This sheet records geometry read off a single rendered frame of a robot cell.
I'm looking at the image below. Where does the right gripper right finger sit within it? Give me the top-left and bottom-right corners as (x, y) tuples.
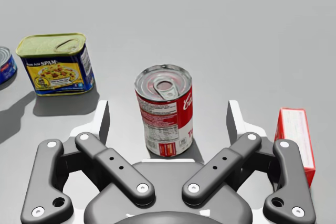
(181, 100), (317, 224)

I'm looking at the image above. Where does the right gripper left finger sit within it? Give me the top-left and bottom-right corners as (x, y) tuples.
(20, 100), (156, 224)

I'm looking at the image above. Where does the green and blue rectangular can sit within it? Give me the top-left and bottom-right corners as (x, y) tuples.
(15, 33), (96, 97)

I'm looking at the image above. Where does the blue flat can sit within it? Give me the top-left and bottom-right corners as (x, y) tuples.
(0, 46), (18, 85)

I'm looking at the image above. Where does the red and white can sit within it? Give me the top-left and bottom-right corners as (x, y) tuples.
(134, 63), (194, 158)

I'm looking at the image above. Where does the red carton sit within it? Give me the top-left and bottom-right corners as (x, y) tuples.
(274, 107), (316, 188)

